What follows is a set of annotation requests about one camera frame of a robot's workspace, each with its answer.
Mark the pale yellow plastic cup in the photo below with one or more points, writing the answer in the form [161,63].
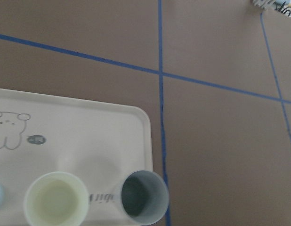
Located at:
[56,199]

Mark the grey plastic cup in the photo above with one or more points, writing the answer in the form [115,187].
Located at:
[142,197]

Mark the cream plastic tray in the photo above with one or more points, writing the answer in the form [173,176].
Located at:
[101,143]

